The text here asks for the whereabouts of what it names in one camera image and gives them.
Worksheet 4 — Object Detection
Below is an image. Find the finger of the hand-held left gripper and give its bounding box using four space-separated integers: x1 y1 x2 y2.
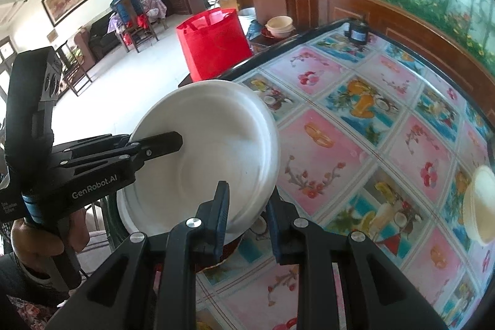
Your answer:
52 134 132 155
116 131 183 172

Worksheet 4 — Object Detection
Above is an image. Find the dark sofa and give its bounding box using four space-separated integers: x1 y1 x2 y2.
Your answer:
89 11 124 60

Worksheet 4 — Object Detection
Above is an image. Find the floral patterned clothing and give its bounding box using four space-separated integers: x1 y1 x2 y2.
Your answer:
0 295 62 330

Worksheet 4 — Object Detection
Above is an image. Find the small black motor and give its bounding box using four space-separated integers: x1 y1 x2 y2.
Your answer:
345 19 369 44

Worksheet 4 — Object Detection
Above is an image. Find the wooden sideboard cabinet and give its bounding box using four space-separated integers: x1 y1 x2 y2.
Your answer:
224 0 495 114

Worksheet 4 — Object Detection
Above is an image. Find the dark wooden stool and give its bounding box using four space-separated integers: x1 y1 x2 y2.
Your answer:
247 26 298 53

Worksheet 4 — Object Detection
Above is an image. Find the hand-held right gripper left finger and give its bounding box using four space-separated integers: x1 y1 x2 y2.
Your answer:
46 181 230 330

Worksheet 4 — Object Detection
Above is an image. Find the white bucket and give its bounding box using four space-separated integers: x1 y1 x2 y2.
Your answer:
237 7 258 31

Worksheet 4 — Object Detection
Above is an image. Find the person's left hand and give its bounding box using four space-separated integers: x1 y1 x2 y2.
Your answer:
10 206 91 276

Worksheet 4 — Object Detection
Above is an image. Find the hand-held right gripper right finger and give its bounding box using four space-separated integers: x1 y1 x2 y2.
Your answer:
266 191 445 330

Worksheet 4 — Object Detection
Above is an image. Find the red paper bag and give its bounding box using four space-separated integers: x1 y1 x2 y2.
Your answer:
176 8 253 82

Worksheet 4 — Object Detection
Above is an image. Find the cream bowl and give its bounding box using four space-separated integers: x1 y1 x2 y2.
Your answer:
462 165 495 247

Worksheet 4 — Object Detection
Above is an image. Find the fruit printed tablecloth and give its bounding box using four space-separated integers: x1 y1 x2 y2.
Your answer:
195 29 495 330

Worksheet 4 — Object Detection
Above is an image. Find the wooden dining chair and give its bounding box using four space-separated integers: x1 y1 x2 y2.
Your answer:
112 0 159 53

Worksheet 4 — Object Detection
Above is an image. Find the black rimmed dining table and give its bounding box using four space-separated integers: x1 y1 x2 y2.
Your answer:
178 18 495 330

